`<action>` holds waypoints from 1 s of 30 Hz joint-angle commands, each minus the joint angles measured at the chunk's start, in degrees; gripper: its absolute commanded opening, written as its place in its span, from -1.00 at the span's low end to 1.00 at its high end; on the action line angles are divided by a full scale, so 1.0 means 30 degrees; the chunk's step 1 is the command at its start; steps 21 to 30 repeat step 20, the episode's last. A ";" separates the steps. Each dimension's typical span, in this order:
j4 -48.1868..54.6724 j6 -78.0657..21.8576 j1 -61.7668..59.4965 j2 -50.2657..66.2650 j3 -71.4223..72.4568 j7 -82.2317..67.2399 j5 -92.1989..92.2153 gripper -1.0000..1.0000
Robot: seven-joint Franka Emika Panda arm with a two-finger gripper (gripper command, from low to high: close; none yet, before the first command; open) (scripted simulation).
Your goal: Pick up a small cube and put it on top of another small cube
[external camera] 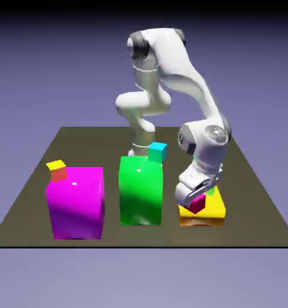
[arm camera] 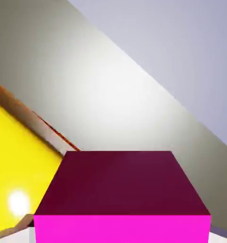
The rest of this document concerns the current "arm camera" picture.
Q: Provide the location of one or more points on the small magenta cube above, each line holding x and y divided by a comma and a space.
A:
122, 189

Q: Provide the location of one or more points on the large yellow box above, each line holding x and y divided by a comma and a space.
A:
16, 161

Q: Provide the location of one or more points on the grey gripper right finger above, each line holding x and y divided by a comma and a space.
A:
218, 238

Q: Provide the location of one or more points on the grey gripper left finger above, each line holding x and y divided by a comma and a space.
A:
30, 234

